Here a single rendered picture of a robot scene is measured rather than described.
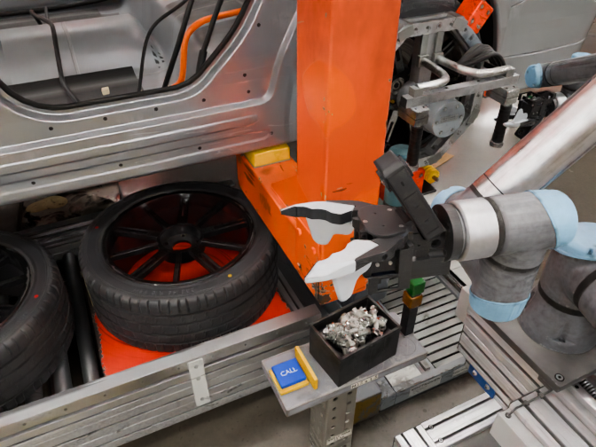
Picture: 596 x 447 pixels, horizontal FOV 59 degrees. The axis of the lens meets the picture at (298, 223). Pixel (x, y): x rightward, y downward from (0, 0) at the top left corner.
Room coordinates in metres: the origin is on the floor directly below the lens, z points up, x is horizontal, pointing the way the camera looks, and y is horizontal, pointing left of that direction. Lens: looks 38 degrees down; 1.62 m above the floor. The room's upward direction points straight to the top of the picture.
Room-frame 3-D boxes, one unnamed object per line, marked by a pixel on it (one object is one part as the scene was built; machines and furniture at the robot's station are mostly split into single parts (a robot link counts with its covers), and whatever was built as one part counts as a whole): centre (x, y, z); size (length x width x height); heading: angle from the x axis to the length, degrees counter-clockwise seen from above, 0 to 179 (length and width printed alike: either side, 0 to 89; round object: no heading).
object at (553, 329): (0.71, -0.52, 0.87); 0.15 x 0.15 x 0.10
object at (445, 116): (1.62, -0.44, 0.85); 0.21 x 0.14 x 0.14; 25
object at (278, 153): (1.60, 0.11, 0.71); 0.14 x 0.14 x 0.05; 25
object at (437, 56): (1.62, -0.55, 1.03); 0.19 x 0.18 x 0.11; 25
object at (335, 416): (0.90, -0.10, 0.21); 0.10 x 0.10 x 0.42; 25
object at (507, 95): (1.57, -0.65, 0.93); 0.09 x 0.05 x 0.05; 25
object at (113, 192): (2.20, 1.17, 0.02); 0.52 x 0.42 x 0.04; 109
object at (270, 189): (1.44, 0.04, 0.69); 0.52 x 0.17 x 0.35; 25
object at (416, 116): (1.43, -0.34, 0.93); 0.09 x 0.05 x 0.05; 25
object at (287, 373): (0.84, 0.02, 0.47); 0.07 x 0.07 x 0.02; 25
